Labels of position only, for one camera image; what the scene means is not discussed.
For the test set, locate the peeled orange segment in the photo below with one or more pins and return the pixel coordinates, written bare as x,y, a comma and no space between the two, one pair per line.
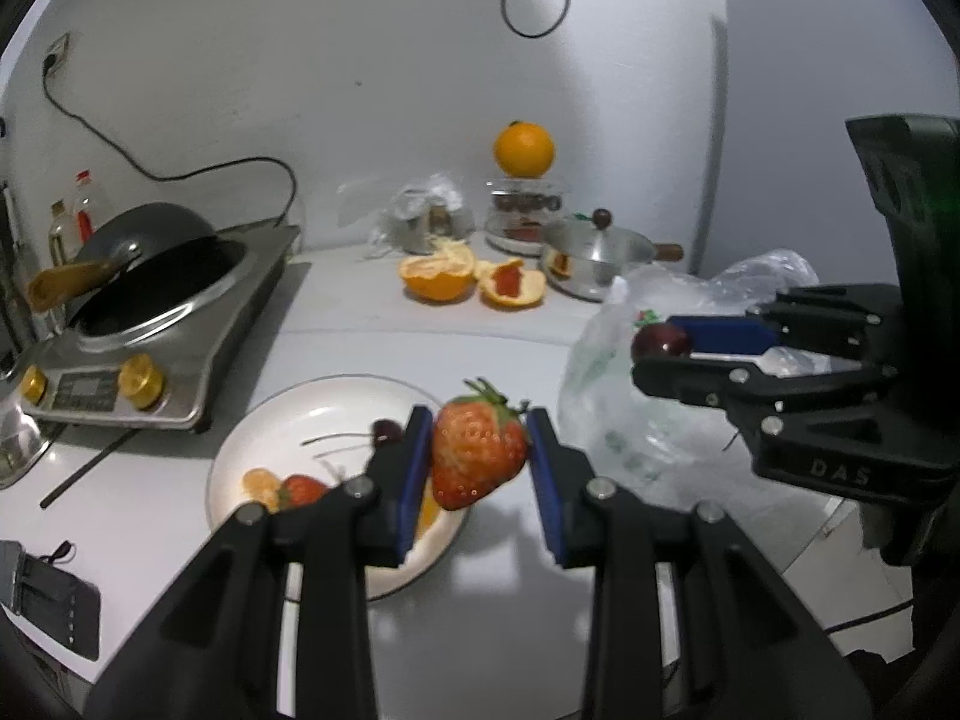
429,514
259,486

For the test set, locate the steel pot with lid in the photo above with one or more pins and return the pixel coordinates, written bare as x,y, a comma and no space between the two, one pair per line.
600,262

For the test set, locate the small oil bottle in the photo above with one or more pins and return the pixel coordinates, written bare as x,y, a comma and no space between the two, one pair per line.
59,236

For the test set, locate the half peeled orange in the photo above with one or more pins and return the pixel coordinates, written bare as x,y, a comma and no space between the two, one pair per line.
435,281
517,296

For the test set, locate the plastic wrapped metal cup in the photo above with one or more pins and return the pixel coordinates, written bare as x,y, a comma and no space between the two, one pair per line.
427,221

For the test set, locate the steel bowl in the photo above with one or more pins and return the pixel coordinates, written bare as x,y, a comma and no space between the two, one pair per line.
19,442

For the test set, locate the black chopstick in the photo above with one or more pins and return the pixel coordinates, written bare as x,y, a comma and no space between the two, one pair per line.
90,469

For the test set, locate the glass jar of cherries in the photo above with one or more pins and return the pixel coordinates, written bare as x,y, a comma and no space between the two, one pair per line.
521,221

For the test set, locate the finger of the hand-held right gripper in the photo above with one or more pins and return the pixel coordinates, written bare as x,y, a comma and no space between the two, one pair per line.
675,376
731,335

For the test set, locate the red strawberry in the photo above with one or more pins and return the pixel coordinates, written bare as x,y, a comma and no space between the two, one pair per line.
304,491
476,457

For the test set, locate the clear plastic bag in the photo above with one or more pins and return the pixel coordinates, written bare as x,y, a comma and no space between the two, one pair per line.
637,450

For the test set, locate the dark red cherry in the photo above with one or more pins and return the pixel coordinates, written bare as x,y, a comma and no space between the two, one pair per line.
386,433
660,341

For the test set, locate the white wall socket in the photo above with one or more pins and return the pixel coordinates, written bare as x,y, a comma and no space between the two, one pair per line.
58,51

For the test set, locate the steel induction cooker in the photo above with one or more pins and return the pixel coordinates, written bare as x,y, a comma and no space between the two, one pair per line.
225,315

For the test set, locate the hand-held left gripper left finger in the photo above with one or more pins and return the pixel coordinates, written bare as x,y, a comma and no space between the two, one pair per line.
411,495

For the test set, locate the red capped clear bottle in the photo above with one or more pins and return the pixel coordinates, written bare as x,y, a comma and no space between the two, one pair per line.
87,206

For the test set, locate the white plate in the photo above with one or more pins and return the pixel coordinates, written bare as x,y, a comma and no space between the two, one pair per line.
300,412

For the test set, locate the whole orange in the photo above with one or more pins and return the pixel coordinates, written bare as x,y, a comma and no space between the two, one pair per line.
523,150

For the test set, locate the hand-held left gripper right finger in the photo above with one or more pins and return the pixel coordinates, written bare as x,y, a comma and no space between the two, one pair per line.
544,487

